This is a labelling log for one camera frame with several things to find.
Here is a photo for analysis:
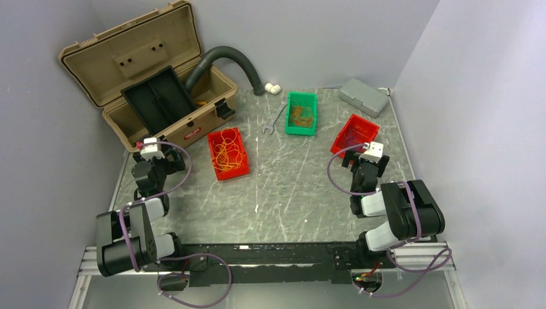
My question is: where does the purple cable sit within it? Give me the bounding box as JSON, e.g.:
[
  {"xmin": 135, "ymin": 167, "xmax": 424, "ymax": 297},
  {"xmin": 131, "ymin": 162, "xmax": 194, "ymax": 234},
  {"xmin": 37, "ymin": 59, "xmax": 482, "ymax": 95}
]
[{"xmin": 343, "ymin": 126, "xmax": 368, "ymax": 150}]

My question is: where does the left red plastic bin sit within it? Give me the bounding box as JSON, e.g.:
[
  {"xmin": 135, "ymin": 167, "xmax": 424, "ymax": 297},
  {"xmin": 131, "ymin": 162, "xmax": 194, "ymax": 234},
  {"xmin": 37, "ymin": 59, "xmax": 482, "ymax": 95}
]
[{"xmin": 207, "ymin": 127, "xmax": 250, "ymax": 181}]

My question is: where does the silver open-end wrench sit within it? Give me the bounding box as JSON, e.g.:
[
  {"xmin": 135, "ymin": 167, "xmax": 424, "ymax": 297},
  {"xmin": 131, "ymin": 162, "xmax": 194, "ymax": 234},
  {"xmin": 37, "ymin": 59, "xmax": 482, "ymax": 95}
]
[{"xmin": 262, "ymin": 100, "xmax": 287, "ymax": 135}]

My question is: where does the tan plastic toolbox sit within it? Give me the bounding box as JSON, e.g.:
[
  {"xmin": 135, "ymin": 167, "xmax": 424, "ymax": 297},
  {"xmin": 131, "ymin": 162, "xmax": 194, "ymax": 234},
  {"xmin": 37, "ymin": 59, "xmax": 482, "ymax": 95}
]
[{"xmin": 58, "ymin": 1, "xmax": 237, "ymax": 152}]

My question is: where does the right red plastic bin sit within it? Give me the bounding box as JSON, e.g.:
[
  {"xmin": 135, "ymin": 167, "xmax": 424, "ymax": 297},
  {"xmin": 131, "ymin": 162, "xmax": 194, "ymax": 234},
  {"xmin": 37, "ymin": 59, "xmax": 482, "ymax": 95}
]
[{"xmin": 330, "ymin": 114, "xmax": 380, "ymax": 154}]

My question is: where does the black toolbox tray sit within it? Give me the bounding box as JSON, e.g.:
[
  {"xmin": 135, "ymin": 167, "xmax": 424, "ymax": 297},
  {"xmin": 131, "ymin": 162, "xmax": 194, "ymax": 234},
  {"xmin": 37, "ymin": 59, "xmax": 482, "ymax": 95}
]
[{"xmin": 121, "ymin": 66, "xmax": 197, "ymax": 135}]

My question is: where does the red plastic bin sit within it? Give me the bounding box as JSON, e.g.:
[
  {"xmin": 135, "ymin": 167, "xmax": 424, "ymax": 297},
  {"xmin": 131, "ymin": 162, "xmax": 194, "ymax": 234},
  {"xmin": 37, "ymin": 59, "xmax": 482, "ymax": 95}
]
[
  {"xmin": 330, "ymin": 114, "xmax": 380, "ymax": 154},
  {"xmin": 207, "ymin": 127, "xmax": 250, "ymax": 181}
]

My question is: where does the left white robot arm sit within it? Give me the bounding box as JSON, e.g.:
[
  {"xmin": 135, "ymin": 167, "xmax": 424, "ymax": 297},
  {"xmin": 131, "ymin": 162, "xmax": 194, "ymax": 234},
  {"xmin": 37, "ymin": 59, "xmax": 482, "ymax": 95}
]
[{"xmin": 96, "ymin": 144, "xmax": 186, "ymax": 277}]

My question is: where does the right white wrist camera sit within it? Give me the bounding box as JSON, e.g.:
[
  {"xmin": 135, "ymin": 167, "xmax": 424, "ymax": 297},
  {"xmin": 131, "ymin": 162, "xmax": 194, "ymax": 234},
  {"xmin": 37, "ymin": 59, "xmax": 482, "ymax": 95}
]
[{"xmin": 359, "ymin": 142, "xmax": 384, "ymax": 163}]

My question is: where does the green plastic bin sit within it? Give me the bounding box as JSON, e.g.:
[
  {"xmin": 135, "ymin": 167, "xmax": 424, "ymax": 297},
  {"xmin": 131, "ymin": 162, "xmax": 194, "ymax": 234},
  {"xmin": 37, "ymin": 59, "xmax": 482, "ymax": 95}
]
[{"xmin": 285, "ymin": 91, "xmax": 318, "ymax": 136}]

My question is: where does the white pipe fitting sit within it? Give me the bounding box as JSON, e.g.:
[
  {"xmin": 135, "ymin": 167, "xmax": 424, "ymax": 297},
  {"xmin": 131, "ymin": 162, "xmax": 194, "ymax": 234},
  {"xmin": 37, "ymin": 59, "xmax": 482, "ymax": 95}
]
[{"xmin": 264, "ymin": 83, "xmax": 281, "ymax": 95}]

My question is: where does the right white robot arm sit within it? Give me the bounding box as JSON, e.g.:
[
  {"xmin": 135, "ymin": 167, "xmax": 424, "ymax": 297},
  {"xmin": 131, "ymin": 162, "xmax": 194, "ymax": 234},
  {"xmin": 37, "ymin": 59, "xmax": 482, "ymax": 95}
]
[{"xmin": 342, "ymin": 150, "xmax": 446, "ymax": 267}]

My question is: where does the black corrugated hose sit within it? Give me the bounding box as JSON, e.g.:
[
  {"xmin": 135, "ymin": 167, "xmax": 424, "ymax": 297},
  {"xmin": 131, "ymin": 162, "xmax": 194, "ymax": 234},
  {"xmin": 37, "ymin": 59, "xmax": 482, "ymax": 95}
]
[{"xmin": 184, "ymin": 45, "xmax": 266, "ymax": 97}]

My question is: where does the yellow cable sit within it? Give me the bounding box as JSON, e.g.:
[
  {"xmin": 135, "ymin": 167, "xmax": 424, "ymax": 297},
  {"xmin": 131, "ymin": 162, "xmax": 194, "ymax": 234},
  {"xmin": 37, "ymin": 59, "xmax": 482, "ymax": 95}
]
[{"xmin": 212, "ymin": 127, "xmax": 246, "ymax": 174}]

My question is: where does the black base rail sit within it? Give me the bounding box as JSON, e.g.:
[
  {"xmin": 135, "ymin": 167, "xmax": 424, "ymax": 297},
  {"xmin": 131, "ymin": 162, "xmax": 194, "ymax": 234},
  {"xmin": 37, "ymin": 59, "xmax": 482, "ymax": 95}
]
[{"xmin": 145, "ymin": 241, "xmax": 393, "ymax": 287}]

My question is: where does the grey plastic case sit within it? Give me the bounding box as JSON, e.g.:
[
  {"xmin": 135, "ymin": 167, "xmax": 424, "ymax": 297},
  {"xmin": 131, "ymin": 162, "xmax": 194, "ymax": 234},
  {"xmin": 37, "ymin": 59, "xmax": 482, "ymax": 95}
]
[{"xmin": 339, "ymin": 79, "xmax": 389, "ymax": 118}]

